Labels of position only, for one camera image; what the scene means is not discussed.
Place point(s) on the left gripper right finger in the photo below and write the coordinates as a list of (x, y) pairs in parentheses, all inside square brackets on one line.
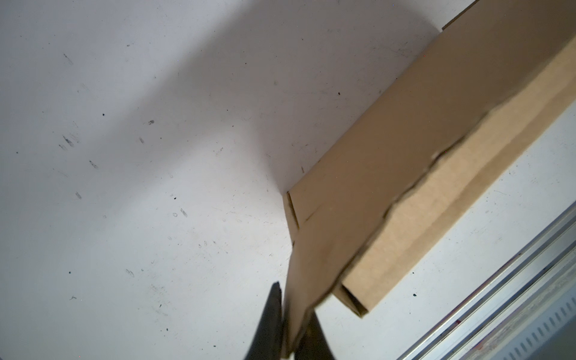
[(313, 345)]

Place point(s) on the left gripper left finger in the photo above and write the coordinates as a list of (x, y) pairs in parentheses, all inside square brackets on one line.
[(267, 340)]

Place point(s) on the brown cardboard box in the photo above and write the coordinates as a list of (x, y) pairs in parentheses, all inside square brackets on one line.
[(479, 95)]

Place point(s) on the aluminium mounting rail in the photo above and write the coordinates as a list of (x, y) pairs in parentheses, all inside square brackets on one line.
[(519, 310)]

